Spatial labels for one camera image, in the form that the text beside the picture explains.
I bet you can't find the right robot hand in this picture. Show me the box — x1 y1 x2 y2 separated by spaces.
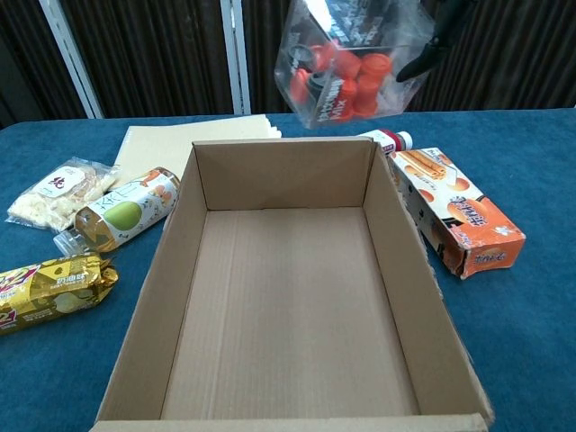
395 0 479 84

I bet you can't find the clear box of orange items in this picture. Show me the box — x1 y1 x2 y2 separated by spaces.
274 0 437 131

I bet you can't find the red drink bottle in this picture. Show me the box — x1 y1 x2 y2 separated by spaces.
359 129 414 157

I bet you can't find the orange egg roll carton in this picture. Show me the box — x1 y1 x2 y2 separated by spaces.
387 147 527 280

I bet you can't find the open brown cardboard box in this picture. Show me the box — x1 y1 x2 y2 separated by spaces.
92 136 495 432

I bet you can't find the green apple snack tube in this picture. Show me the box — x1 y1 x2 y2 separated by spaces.
52 166 181 257

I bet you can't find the stack of pale yellow sheets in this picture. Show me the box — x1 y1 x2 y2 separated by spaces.
109 114 284 190

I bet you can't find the clear bag of white snacks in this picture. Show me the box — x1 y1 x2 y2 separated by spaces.
4 156 119 233

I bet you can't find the gold foil wafer packet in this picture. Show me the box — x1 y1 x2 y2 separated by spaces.
0 251 121 338

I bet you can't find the white partition post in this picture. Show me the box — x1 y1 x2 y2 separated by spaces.
38 0 104 120
219 0 252 115

